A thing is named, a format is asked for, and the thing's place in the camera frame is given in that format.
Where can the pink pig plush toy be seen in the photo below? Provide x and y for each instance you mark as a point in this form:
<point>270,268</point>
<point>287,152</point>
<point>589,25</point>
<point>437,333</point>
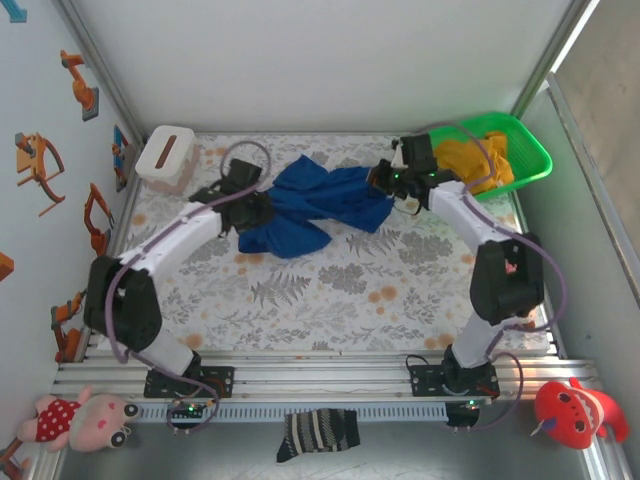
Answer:
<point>95,420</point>

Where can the black striped sock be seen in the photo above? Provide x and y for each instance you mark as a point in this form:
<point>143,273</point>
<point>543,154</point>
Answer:
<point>315,435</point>

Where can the grey side rail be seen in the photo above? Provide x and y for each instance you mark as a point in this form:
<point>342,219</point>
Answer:
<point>597,205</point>

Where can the green plastic basket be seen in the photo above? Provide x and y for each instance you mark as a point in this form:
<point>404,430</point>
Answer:
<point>530,145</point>

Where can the floral table mat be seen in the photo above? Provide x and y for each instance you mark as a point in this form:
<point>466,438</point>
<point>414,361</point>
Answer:
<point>300,320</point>

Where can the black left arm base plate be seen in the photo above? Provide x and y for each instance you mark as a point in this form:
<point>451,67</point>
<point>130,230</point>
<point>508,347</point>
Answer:
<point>222,382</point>

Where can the red monster plush toy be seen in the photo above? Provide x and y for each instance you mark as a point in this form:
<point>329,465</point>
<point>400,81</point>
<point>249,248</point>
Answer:
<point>565,410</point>

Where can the white tissue box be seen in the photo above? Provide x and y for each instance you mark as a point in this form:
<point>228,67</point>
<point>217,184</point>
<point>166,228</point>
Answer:
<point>150,155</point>

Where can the aluminium corner post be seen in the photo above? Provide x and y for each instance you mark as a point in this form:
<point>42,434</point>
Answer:
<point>102,75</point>
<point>556,50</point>

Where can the blue orange wall sticker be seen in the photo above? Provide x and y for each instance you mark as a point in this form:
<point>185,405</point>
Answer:
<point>120,155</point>

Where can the yellow cloth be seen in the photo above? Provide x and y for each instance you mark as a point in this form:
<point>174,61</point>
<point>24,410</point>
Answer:
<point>455,155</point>

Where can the orange claw sticker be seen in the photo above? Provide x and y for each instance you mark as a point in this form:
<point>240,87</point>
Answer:
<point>35,165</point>

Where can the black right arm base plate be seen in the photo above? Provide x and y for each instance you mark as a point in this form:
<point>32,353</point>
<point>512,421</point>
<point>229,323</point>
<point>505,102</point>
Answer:
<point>425,385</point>

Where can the small circuit board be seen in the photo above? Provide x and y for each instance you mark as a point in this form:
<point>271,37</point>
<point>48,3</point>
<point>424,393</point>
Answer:
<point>189,411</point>
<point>467,407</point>

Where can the blue t-shirt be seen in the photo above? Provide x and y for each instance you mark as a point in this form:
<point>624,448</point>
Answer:
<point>310,195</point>

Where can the aluminium table frame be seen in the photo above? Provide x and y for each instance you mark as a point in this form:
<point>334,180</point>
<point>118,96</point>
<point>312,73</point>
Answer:
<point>325,382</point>

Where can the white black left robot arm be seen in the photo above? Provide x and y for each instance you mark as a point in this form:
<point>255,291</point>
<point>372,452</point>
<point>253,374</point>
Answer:
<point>170,240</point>

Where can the orange block sticker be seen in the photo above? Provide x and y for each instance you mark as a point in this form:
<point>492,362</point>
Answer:
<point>5,267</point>

